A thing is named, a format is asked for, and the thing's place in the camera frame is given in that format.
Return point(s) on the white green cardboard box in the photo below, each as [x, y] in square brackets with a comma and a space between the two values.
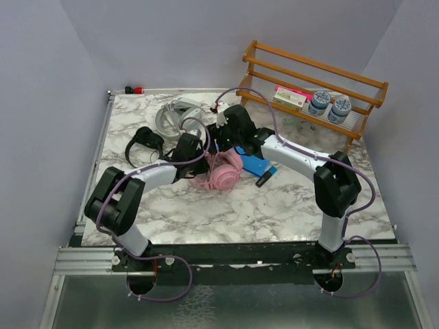
[289, 99]

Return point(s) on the blue white jar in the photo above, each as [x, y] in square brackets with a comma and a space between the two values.
[340, 109]
[319, 103]

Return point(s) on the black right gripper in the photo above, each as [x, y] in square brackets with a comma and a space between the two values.
[215, 134]

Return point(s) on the pink headphones with cable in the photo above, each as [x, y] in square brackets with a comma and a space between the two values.
[223, 172]

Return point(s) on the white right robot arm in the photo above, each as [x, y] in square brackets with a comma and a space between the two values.
[336, 187]

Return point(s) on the black headphones with cable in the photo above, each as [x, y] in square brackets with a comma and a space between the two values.
[146, 138]

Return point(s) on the blue white jar right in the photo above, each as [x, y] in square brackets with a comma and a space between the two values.
[340, 109]

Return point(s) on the blue black marker pen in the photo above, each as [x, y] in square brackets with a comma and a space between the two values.
[266, 176]

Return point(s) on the grey white headphones with cable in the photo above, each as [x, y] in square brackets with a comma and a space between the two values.
[177, 116]

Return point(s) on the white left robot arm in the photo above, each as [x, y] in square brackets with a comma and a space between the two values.
[115, 200]

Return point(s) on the blue white jar left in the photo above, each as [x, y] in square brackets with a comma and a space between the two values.
[319, 103]

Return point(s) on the clear tape roll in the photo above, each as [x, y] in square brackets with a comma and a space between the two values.
[306, 132]

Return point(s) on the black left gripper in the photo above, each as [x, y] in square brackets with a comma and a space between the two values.
[203, 168]

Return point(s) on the blue plastic board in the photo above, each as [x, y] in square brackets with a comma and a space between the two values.
[252, 164]

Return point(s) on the red black emergency button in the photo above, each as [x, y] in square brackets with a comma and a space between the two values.
[133, 91]

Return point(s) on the wooden two-tier rack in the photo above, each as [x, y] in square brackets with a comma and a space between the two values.
[269, 67]

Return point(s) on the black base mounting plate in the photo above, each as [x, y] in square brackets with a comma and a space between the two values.
[235, 263]

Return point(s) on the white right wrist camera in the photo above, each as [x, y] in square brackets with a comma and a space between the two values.
[218, 107]

